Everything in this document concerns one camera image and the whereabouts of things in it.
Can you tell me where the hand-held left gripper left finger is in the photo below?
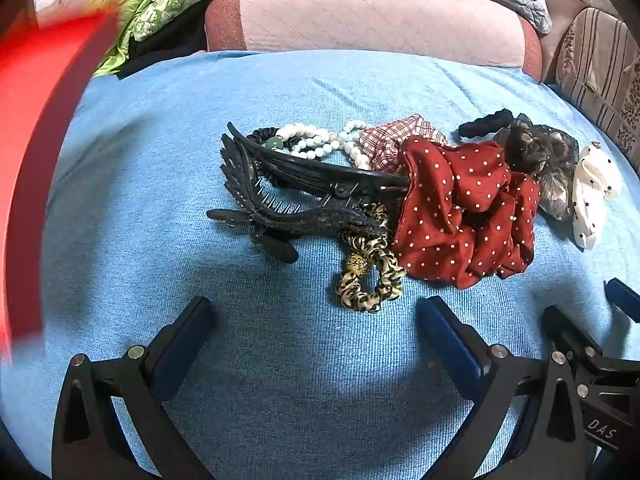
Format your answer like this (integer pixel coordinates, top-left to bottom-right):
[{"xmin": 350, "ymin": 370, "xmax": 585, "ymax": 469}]
[{"xmin": 51, "ymin": 296, "xmax": 218, "ymax": 480}]

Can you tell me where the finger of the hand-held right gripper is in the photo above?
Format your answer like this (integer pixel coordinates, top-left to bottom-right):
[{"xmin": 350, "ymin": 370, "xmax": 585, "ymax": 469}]
[
  {"xmin": 604, "ymin": 279, "xmax": 640, "ymax": 324},
  {"xmin": 542, "ymin": 305, "xmax": 603, "ymax": 376}
]

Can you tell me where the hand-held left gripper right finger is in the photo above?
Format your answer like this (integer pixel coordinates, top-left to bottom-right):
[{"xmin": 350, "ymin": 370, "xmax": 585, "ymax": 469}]
[{"xmin": 417, "ymin": 296, "xmax": 593, "ymax": 480}]

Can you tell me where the white polka dot scrunchie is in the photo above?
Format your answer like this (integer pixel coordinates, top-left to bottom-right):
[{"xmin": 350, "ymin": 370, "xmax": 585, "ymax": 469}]
[{"xmin": 570, "ymin": 144, "xmax": 624, "ymax": 250}]

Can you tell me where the red polka dot scrunchie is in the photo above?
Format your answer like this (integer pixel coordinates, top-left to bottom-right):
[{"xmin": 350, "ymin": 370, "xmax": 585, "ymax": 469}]
[{"xmin": 392, "ymin": 135, "xmax": 542, "ymax": 289}]

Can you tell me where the black organza scrunchie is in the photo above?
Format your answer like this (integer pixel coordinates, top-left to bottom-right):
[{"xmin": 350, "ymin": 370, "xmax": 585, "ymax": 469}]
[{"xmin": 492, "ymin": 114, "xmax": 580, "ymax": 222}]

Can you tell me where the black feather hair claw clip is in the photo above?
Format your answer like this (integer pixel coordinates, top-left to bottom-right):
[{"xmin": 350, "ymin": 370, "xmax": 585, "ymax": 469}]
[{"xmin": 206, "ymin": 121, "xmax": 411, "ymax": 265}]

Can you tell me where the red plaid scrunchie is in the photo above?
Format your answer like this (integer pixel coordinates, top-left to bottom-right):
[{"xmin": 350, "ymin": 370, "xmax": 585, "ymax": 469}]
[{"xmin": 360, "ymin": 114, "xmax": 452, "ymax": 172}]

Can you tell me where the red tray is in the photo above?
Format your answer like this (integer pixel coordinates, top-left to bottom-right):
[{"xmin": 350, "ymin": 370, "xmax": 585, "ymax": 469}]
[{"xmin": 0, "ymin": 7, "xmax": 121, "ymax": 361}]

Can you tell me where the leopard print scrunchie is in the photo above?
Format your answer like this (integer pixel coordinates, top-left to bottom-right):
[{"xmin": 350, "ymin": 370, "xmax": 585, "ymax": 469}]
[{"xmin": 336, "ymin": 203, "xmax": 407, "ymax": 314}]

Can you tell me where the blue blanket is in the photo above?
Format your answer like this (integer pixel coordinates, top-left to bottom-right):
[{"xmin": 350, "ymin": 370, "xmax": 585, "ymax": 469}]
[{"xmin": 0, "ymin": 50, "xmax": 640, "ymax": 480}]

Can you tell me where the striped floral sofa cushion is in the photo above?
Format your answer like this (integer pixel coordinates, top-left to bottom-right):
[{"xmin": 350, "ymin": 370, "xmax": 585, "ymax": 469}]
[{"xmin": 554, "ymin": 7, "xmax": 640, "ymax": 155}]

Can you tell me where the pink bolster cushion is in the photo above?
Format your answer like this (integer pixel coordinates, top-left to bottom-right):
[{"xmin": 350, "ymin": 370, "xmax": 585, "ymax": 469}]
[{"xmin": 204, "ymin": 0, "xmax": 544, "ymax": 84}]

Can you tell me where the white pearl bracelet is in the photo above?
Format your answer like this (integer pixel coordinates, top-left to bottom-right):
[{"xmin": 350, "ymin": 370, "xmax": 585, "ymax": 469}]
[
  {"xmin": 275, "ymin": 122, "xmax": 337, "ymax": 160},
  {"xmin": 336, "ymin": 120, "xmax": 375, "ymax": 171}
]

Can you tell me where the black beaded hair tie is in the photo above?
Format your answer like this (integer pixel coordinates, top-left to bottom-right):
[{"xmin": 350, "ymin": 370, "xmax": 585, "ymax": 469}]
[{"xmin": 246, "ymin": 126, "xmax": 287, "ymax": 153}]

